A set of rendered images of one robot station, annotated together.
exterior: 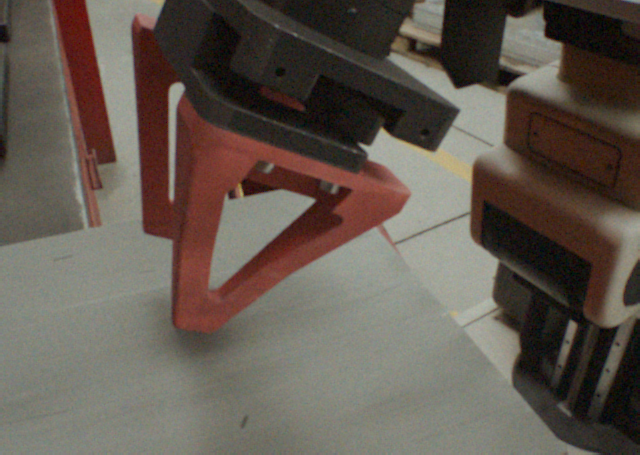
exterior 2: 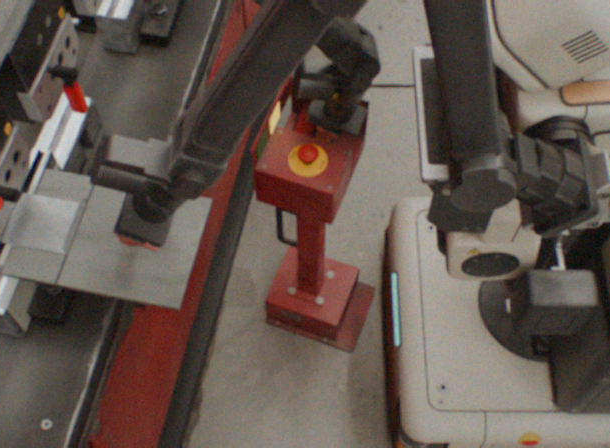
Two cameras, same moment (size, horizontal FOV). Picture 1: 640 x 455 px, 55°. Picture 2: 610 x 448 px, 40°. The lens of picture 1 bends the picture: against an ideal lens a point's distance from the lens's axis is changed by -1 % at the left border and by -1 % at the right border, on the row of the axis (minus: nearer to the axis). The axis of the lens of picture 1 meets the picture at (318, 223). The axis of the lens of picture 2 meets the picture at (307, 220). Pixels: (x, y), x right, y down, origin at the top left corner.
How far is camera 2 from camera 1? 1.04 m
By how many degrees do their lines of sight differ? 35
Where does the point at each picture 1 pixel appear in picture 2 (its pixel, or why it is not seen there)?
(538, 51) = not seen: outside the picture
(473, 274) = not seen: outside the picture
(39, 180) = (174, 75)
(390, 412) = (155, 280)
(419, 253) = not seen: hidden behind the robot
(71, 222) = (173, 115)
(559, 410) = (504, 303)
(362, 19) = (151, 220)
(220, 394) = (129, 257)
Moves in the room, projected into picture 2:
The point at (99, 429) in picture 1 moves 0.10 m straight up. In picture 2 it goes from (103, 252) to (87, 219)
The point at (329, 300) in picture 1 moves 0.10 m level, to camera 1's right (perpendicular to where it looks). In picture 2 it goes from (169, 245) to (225, 281)
